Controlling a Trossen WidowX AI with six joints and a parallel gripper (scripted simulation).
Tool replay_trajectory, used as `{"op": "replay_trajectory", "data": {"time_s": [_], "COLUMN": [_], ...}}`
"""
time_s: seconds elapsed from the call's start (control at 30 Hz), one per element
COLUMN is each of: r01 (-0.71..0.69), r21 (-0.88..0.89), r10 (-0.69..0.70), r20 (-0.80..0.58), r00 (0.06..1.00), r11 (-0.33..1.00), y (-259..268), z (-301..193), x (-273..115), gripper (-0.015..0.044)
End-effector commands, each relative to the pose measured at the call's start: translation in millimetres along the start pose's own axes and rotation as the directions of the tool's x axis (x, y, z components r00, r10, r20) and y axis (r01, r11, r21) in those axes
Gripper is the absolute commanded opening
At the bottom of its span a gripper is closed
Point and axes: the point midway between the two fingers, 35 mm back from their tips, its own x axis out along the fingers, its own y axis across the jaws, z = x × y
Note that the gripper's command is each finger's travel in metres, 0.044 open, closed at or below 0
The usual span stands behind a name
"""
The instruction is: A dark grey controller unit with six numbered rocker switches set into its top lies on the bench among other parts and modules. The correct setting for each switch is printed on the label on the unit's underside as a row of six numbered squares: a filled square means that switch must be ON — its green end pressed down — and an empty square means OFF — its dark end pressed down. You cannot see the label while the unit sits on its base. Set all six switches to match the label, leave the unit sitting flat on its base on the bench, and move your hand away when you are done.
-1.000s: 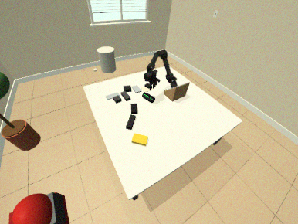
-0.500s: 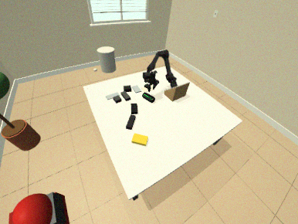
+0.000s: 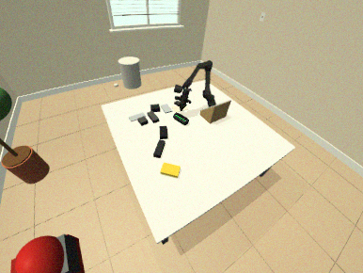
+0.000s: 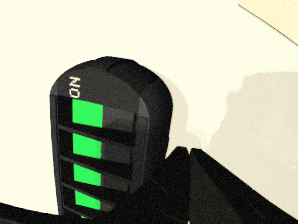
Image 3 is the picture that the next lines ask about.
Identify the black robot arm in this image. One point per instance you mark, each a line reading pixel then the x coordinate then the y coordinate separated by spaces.
pixel 207 93

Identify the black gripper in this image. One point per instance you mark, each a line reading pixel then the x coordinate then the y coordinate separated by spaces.
pixel 182 104

